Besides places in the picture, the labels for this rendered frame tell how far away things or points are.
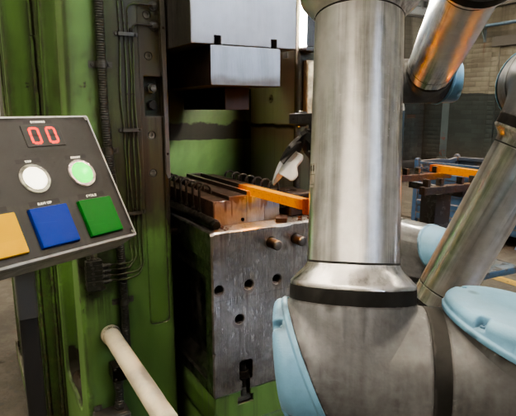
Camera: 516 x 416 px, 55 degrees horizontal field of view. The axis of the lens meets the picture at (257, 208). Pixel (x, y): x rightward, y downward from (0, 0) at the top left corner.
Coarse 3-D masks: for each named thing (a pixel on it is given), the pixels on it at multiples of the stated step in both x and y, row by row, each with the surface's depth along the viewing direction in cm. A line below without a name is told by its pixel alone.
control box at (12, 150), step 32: (0, 128) 90; (64, 128) 100; (0, 160) 87; (32, 160) 92; (64, 160) 97; (96, 160) 103; (0, 192) 85; (32, 192) 89; (64, 192) 94; (96, 192) 99; (128, 224) 102; (32, 256) 85; (64, 256) 91
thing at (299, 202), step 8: (240, 184) 138; (248, 184) 138; (256, 192) 130; (264, 192) 126; (272, 192) 123; (280, 192) 123; (272, 200) 123; (280, 200) 120; (288, 200) 117; (296, 200) 114; (304, 200) 110; (296, 208) 114; (304, 208) 110
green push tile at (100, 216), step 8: (88, 200) 97; (96, 200) 98; (104, 200) 99; (80, 208) 95; (88, 208) 96; (96, 208) 97; (104, 208) 98; (112, 208) 100; (88, 216) 95; (96, 216) 96; (104, 216) 98; (112, 216) 99; (88, 224) 94; (96, 224) 96; (104, 224) 97; (112, 224) 98; (120, 224) 100; (88, 232) 95; (96, 232) 95; (104, 232) 96; (112, 232) 98
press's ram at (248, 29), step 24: (168, 0) 126; (192, 0) 116; (216, 0) 119; (240, 0) 122; (264, 0) 125; (288, 0) 128; (168, 24) 128; (192, 24) 117; (216, 24) 120; (240, 24) 123; (264, 24) 126; (288, 24) 129; (168, 48) 130; (192, 48) 128; (288, 48) 131
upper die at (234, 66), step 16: (208, 48) 121; (224, 48) 122; (240, 48) 124; (256, 48) 126; (176, 64) 140; (192, 64) 130; (208, 64) 122; (224, 64) 122; (240, 64) 125; (256, 64) 127; (272, 64) 129; (176, 80) 141; (192, 80) 131; (208, 80) 122; (224, 80) 123; (240, 80) 125; (256, 80) 127; (272, 80) 130
